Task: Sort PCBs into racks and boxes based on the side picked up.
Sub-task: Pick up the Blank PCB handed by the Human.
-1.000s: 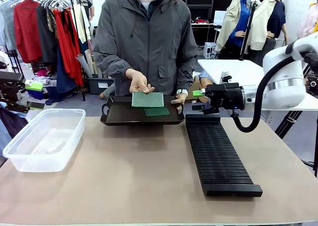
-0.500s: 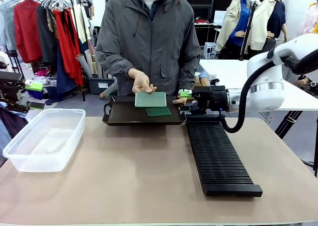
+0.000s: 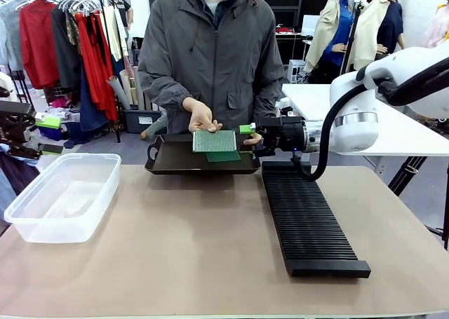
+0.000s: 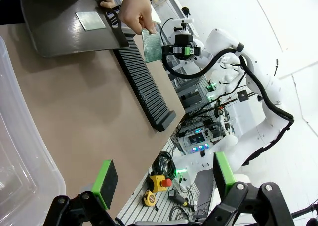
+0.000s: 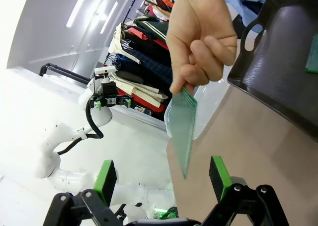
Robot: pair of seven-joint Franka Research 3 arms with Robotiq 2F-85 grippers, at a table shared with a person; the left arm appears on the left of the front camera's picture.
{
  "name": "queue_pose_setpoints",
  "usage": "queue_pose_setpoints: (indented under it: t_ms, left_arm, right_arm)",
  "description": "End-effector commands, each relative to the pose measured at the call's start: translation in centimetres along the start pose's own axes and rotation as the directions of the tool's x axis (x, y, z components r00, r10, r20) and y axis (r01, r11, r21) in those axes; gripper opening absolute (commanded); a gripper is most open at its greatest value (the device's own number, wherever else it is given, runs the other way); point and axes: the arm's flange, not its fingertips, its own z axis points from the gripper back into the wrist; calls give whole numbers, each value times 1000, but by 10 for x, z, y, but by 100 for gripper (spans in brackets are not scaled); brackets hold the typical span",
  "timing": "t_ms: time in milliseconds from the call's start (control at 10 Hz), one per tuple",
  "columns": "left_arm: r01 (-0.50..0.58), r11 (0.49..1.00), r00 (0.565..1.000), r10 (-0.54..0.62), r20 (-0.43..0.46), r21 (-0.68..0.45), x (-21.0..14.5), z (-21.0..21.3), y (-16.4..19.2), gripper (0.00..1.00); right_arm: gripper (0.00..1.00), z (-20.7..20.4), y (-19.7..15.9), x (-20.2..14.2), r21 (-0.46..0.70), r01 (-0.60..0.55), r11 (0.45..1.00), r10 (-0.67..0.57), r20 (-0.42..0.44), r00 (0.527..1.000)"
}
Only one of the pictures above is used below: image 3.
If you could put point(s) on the person's right forearm grey sleeve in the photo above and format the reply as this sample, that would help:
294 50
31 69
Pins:
165 94

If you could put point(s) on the light grey hanging garment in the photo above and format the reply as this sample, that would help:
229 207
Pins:
8 35

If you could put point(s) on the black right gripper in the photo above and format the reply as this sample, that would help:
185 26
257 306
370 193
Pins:
291 134

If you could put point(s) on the dark grey storage bin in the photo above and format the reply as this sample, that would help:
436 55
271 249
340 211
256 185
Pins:
135 121

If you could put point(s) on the green PCB board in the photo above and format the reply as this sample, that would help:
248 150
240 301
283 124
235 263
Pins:
224 157
214 142

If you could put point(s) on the mannequin cream jacket blue shirt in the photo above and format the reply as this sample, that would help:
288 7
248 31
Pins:
333 24

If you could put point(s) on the person's left hand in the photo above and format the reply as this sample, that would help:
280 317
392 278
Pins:
253 139

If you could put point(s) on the black hanging garment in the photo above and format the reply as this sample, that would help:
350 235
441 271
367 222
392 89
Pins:
65 59

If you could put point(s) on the black camera tripod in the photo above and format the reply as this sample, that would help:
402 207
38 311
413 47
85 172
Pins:
352 42

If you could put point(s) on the black plastic tray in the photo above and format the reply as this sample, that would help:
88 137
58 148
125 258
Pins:
175 161

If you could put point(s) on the pink fluffy garment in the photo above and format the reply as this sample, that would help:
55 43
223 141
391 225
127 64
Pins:
436 28

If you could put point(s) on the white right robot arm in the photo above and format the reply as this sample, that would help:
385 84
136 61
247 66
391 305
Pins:
354 98

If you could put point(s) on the black tripod legs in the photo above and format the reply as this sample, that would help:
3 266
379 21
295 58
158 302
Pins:
407 173

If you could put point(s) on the white cutout box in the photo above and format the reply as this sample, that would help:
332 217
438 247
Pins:
298 72

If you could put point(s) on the white side table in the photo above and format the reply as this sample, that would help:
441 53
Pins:
396 136

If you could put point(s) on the pile of clothes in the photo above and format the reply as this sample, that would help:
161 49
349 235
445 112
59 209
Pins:
58 107

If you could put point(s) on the black slotted PCB rack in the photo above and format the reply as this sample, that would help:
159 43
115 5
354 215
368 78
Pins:
308 221

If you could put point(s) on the person's left forearm grey sleeve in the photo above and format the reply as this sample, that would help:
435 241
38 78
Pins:
270 101

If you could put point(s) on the cream hanging garment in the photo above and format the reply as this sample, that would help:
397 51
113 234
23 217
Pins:
112 31

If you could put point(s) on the navy fabric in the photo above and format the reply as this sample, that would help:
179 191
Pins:
14 173

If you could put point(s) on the person in grey jacket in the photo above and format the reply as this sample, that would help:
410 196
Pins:
217 52

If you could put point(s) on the grey paper roll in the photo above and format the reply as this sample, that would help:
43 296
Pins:
117 91

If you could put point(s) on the clear plastic storage box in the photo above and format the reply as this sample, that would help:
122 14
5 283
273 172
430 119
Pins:
63 200

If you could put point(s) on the mannequin cream jacket navy top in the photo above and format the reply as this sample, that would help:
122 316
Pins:
389 28

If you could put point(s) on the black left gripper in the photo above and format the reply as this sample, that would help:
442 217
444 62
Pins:
12 126

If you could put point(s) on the beige cardboard tubes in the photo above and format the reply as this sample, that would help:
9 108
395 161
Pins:
135 87

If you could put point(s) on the navy hanging garment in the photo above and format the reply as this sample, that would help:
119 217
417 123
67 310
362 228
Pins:
89 115

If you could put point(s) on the red hanging dress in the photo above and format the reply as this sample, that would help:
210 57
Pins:
94 70

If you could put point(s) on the person's right hand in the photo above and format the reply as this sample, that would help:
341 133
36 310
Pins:
201 117

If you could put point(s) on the red hanging shirt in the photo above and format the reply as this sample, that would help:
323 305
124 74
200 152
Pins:
38 45

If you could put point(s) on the background person black shirt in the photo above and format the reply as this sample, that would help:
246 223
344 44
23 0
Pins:
119 3

